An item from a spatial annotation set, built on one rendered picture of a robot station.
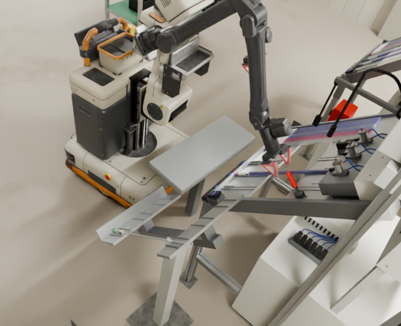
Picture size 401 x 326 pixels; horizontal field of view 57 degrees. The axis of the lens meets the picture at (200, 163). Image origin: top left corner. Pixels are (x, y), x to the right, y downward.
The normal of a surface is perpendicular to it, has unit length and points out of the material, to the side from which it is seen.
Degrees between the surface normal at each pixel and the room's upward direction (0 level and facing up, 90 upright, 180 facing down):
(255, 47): 93
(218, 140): 0
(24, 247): 0
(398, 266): 90
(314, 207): 90
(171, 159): 0
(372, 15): 90
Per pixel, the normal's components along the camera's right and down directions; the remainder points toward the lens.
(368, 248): 0.15, -0.66
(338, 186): -0.63, 0.50
